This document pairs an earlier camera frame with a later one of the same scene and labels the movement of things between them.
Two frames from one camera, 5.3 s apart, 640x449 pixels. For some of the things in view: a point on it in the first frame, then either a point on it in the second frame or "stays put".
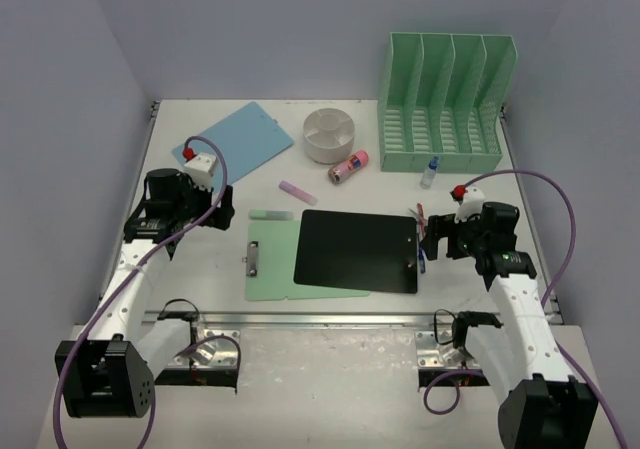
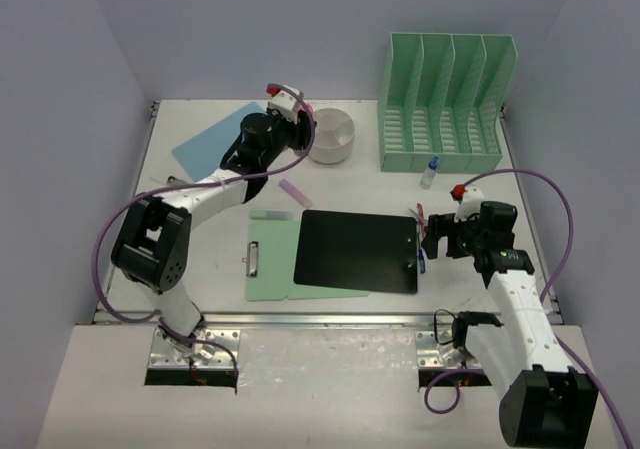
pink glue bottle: [344, 168] -> [309, 106]
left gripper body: [223, 207] -> [304, 130]
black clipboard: [362, 251] stays put
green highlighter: [270, 214] stays put
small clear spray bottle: [429, 173] stays put
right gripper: [444, 226] stays put
